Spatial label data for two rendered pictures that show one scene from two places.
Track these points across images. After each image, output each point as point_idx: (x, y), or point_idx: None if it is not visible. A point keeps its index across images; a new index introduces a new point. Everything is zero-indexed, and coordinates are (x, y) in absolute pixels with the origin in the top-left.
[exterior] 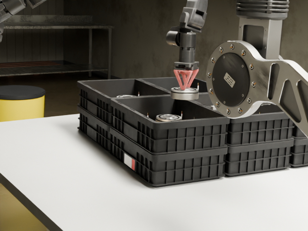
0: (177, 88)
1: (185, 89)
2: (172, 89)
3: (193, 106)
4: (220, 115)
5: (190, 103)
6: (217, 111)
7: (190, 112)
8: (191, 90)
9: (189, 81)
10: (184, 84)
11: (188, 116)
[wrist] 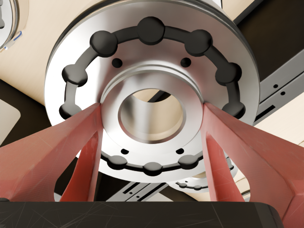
0: (174, 47)
1: (106, 132)
2: (68, 32)
3: (267, 64)
4: (114, 190)
5: (298, 46)
6: (151, 182)
7: (278, 28)
8: (127, 159)
9: (210, 167)
10: (78, 159)
11: (288, 6)
